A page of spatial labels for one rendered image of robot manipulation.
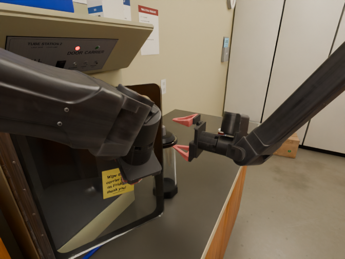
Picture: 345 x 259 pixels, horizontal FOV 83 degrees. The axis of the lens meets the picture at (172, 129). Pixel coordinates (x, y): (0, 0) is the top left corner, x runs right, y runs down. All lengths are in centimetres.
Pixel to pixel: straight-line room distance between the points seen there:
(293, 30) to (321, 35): 32
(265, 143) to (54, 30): 44
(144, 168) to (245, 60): 300
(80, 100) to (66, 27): 20
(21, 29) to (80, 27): 8
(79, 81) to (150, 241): 55
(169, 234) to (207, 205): 18
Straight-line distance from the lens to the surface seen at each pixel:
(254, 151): 49
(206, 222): 71
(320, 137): 348
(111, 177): 48
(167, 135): 66
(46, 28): 34
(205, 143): 57
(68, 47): 38
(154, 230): 68
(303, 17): 322
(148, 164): 36
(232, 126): 55
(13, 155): 43
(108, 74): 55
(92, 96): 17
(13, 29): 33
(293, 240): 208
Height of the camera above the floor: 147
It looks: 24 degrees down
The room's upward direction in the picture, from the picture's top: straight up
